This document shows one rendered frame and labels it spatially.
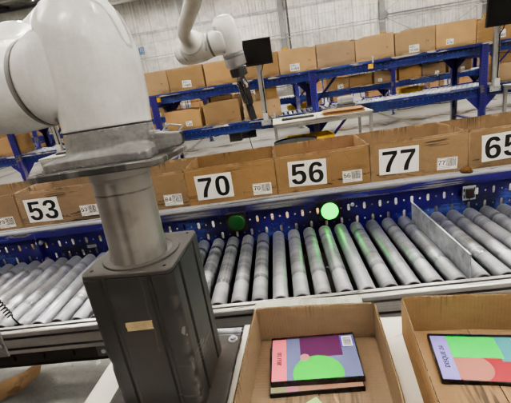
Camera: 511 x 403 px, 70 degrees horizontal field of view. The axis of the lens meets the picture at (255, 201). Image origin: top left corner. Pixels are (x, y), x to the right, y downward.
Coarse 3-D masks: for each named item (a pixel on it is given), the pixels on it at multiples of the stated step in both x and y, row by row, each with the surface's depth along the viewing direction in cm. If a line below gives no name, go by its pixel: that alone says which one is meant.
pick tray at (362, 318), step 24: (264, 312) 88; (288, 312) 87; (312, 312) 86; (336, 312) 85; (360, 312) 84; (264, 336) 90; (288, 336) 89; (360, 336) 86; (384, 336) 72; (264, 360) 84; (384, 360) 75; (240, 384) 68; (264, 384) 77; (384, 384) 73
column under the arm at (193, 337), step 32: (160, 256) 69; (192, 256) 76; (96, 288) 67; (128, 288) 66; (160, 288) 65; (192, 288) 74; (96, 320) 70; (128, 320) 69; (160, 320) 68; (192, 320) 73; (128, 352) 71; (160, 352) 70; (192, 352) 70; (224, 352) 88; (128, 384) 74; (160, 384) 73; (192, 384) 72; (224, 384) 79
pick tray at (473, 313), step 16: (416, 304) 83; (432, 304) 83; (448, 304) 82; (464, 304) 82; (480, 304) 81; (496, 304) 80; (416, 320) 85; (432, 320) 84; (448, 320) 83; (464, 320) 83; (480, 320) 82; (496, 320) 81; (416, 336) 84; (416, 352) 70; (416, 368) 72; (432, 368) 75; (432, 384) 60; (432, 400) 61; (448, 400) 67; (464, 400) 67; (480, 400) 66; (496, 400) 66
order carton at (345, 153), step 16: (288, 144) 179; (304, 144) 179; (320, 144) 178; (336, 144) 178; (352, 144) 177; (368, 144) 149; (288, 160) 152; (304, 160) 152; (336, 160) 151; (352, 160) 151; (368, 160) 151; (288, 176) 154; (336, 176) 153; (368, 176) 153; (288, 192) 157
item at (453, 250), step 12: (420, 216) 139; (420, 228) 141; (432, 228) 129; (432, 240) 130; (444, 240) 120; (444, 252) 121; (456, 252) 112; (468, 252) 105; (456, 264) 113; (468, 264) 105; (468, 276) 106
